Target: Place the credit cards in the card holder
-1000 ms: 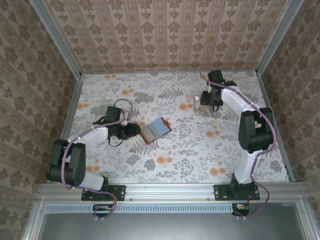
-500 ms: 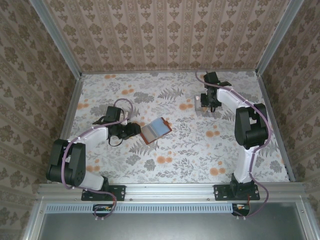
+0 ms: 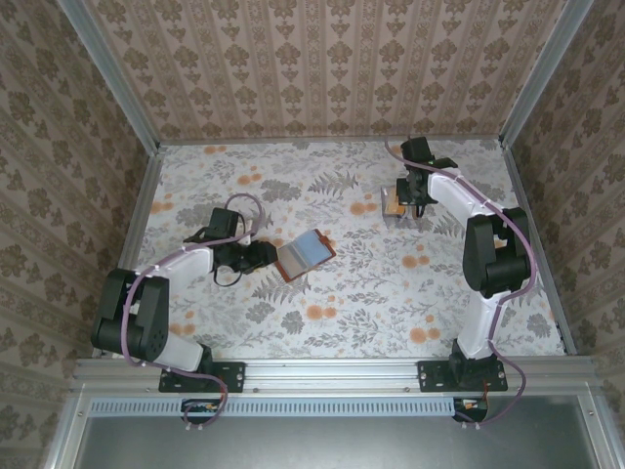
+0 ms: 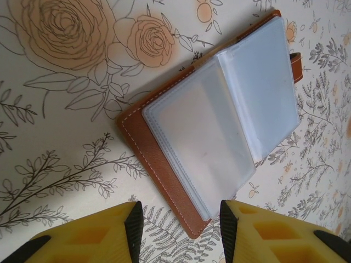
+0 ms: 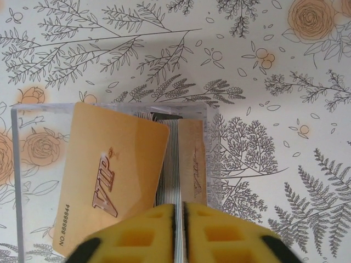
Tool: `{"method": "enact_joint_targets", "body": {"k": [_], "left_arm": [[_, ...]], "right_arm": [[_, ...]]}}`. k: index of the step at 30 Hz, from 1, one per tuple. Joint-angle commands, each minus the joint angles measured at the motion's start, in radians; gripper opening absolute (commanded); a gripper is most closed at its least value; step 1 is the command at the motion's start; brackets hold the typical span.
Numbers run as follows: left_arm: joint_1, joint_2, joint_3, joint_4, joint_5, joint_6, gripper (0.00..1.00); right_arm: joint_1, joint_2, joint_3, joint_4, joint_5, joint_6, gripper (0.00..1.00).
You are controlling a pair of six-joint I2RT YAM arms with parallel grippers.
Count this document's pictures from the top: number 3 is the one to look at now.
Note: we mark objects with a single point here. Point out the gold credit card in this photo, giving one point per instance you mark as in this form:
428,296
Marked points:
390,210

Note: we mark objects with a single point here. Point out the clear acrylic card stand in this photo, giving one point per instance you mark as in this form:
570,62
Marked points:
403,222

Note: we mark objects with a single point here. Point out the brown leather card holder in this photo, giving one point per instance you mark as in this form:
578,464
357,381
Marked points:
303,251

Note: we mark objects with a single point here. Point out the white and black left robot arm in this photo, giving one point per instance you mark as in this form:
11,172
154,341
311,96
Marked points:
190,264

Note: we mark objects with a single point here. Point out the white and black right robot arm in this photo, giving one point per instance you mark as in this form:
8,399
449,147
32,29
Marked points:
449,193

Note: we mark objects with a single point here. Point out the grey metal panel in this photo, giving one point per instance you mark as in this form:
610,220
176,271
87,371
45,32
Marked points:
332,444

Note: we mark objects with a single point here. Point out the thin aluminium table rail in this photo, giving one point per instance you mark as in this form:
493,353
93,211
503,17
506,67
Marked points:
332,141

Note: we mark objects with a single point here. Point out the aluminium table side rail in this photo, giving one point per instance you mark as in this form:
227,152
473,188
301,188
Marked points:
532,220
146,195

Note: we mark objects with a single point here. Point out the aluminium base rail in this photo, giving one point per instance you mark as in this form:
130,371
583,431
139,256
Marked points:
332,373

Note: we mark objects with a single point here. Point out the aluminium frame post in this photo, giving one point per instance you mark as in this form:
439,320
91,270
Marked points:
116,73
542,73

